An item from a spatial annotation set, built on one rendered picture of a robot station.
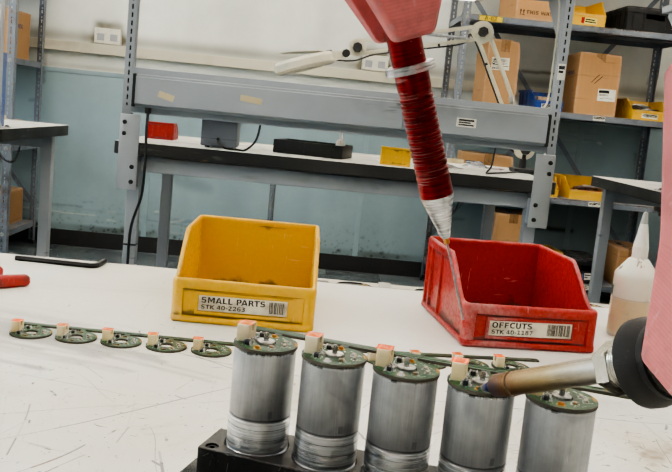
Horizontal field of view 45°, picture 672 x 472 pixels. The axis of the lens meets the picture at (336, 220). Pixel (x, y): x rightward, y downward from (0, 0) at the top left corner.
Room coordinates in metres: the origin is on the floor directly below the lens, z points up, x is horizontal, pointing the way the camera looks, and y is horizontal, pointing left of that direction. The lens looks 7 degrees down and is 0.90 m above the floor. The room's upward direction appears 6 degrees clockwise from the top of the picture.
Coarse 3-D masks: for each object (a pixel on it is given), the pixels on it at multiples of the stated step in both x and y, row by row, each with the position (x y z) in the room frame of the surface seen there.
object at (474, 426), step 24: (480, 384) 0.28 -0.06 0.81; (456, 408) 0.28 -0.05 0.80; (480, 408) 0.27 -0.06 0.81; (504, 408) 0.28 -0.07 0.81; (456, 432) 0.28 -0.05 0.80; (480, 432) 0.27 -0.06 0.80; (504, 432) 0.28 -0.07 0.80; (456, 456) 0.28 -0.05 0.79; (480, 456) 0.27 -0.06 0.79; (504, 456) 0.28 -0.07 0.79
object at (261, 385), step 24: (240, 360) 0.30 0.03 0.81; (264, 360) 0.30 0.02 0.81; (288, 360) 0.30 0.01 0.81; (240, 384) 0.30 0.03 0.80; (264, 384) 0.30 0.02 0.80; (288, 384) 0.30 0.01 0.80; (240, 408) 0.30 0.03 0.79; (264, 408) 0.30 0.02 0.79; (288, 408) 0.31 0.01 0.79; (240, 432) 0.30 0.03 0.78; (264, 432) 0.30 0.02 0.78; (288, 432) 0.31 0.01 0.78; (264, 456) 0.30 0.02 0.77
